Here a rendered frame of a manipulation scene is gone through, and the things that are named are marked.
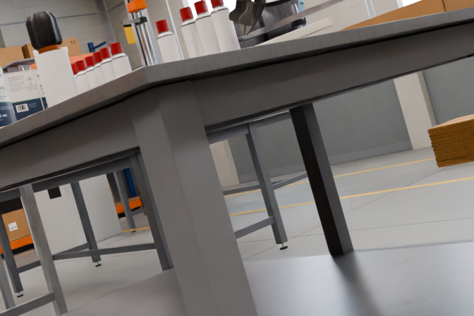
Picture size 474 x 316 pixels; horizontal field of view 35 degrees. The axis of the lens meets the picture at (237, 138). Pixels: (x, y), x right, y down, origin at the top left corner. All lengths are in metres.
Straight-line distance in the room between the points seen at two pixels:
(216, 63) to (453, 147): 5.15
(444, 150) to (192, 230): 5.21
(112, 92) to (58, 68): 1.15
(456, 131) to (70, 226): 3.86
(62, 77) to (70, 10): 9.34
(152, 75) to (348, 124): 7.79
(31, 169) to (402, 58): 0.62
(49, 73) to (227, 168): 8.07
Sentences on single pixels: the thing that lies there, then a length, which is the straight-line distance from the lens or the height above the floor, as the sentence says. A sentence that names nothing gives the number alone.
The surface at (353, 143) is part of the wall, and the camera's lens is 8.61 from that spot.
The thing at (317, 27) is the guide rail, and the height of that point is 0.90.
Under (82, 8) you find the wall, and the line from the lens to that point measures 11.48.
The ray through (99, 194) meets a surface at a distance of 7.87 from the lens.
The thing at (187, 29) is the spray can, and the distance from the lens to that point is 2.01.
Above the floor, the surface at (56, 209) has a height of 0.45.
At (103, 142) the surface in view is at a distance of 0.99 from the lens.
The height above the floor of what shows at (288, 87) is 0.77.
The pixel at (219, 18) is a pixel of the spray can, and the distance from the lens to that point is 1.93.
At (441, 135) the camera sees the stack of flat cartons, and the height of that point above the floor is 0.24.
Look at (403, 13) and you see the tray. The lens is 1.45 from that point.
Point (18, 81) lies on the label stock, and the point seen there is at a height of 1.04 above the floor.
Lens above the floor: 0.74
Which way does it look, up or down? 1 degrees down
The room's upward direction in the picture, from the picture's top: 16 degrees counter-clockwise
